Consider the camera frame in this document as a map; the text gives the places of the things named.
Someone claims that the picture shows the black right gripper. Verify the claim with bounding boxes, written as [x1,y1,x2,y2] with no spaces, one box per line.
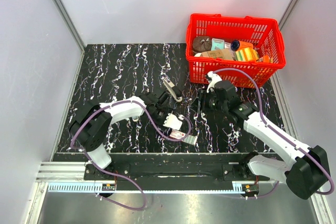
[188,88,228,114]

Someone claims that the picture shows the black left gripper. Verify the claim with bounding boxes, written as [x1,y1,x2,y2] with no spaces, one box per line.
[149,106,176,132]

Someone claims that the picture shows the cream metal stapler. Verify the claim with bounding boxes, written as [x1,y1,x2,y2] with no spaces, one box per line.
[162,78,183,102]

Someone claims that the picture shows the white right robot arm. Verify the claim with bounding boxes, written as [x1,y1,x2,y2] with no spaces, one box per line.
[198,75,334,199]

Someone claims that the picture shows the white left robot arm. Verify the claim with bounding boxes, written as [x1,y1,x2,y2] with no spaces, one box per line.
[69,92,182,180]

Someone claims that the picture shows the brown cardboard box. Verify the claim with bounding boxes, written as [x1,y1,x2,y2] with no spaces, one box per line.
[195,49,235,60]

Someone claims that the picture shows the red staple box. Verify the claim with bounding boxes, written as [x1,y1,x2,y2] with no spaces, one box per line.
[169,130,197,146]

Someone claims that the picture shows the black marble pattern mat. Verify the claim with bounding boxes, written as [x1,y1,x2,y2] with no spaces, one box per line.
[56,44,271,153]

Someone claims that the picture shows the green yellow striped box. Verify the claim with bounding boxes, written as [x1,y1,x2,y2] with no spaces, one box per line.
[235,48,259,62]

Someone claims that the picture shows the teal white small box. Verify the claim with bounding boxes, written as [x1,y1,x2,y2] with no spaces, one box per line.
[211,38,225,51]

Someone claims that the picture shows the blue cap bottle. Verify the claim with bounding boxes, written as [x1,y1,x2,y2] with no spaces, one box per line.
[230,40,254,51]

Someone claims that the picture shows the brown round bun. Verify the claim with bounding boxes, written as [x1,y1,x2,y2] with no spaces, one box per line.
[192,36,212,53]

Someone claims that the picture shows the orange packet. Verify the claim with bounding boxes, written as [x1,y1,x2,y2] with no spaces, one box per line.
[257,55,273,63]

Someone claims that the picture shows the red plastic shopping basket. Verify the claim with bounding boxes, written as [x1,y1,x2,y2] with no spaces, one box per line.
[186,14,286,88]

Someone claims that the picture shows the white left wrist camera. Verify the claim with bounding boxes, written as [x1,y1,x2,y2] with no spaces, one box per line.
[163,113,183,131]

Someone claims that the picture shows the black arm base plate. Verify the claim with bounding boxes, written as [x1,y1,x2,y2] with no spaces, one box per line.
[103,153,267,181]

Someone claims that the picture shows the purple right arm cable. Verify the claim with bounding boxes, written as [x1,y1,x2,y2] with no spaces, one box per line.
[214,68,332,200]

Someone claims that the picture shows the aluminium frame rail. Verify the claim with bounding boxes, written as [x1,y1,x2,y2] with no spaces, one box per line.
[36,162,276,195]

